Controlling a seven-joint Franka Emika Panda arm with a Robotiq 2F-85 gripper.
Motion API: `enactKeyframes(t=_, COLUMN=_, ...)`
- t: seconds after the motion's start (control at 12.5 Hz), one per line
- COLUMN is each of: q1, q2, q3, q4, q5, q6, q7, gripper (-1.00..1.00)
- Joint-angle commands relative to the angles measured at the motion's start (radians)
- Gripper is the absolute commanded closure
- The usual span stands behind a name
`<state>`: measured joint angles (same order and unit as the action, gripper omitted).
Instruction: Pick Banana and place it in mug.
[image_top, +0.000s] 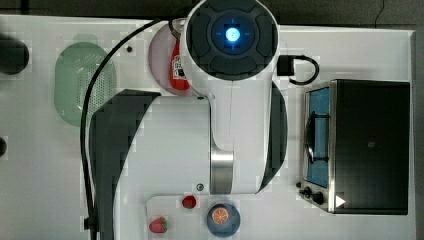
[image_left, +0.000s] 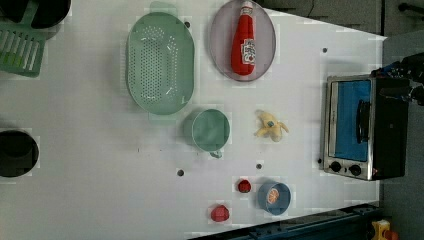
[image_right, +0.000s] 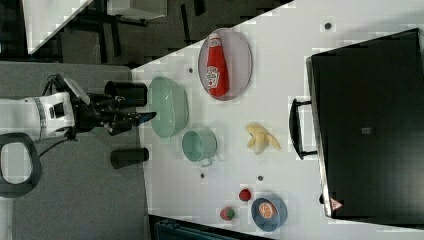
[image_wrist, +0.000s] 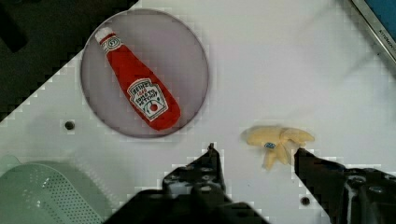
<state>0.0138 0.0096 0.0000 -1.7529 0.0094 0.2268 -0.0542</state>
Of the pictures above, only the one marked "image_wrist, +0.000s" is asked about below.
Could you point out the yellow plush peeled banana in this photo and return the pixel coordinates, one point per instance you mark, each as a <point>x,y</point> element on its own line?
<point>279,143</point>

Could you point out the green perforated colander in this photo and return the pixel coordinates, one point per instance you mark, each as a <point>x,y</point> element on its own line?
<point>45,192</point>

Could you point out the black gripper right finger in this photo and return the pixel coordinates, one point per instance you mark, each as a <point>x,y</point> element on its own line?
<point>348,195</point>

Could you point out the grey round plate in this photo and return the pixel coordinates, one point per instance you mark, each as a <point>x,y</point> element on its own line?
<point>168,47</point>

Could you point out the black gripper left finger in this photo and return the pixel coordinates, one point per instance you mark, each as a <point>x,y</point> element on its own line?
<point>191,194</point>

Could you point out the red plush ketchup bottle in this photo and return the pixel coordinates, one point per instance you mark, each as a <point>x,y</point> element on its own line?
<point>146,94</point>

